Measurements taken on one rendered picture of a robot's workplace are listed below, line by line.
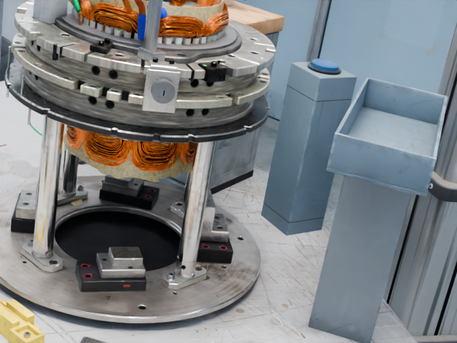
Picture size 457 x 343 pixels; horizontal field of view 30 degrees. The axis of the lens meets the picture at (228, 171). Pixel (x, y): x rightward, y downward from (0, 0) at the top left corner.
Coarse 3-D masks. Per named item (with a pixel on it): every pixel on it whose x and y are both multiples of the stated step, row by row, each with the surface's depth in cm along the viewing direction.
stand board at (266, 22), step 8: (232, 8) 136; (240, 8) 137; (248, 8) 138; (256, 8) 139; (232, 16) 131; (240, 16) 132; (248, 16) 133; (256, 16) 134; (264, 16) 135; (272, 16) 136; (280, 16) 137; (248, 24) 129; (256, 24) 131; (264, 24) 133; (272, 24) 135; (280, 24) 137; (264, 32) 133; (272, 32) 136
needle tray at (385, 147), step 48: (384, 96) 112; (432, 96) 110; (336, 144) 90; (384, 144) 101; (432, 144) 104; (384, 192) 99; (336, 240) 102; (384, 240) 101; (336, 288) 105; (384, 288) 103
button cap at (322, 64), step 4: (312, 60) 124; (316, 60) 124; (320, 60) 124; (324, 60) 124; (328, 60) 125; (312, 64) 123; (316, 64) 123; (320, 64) 122; (324, 64) 123; (328, 64) 123; (332, 64) 123; (336, 64) 124; (320, 68) 122; (324, 68) 122; (328, 68) 122; (332, 68) 122; (336, 68) 123
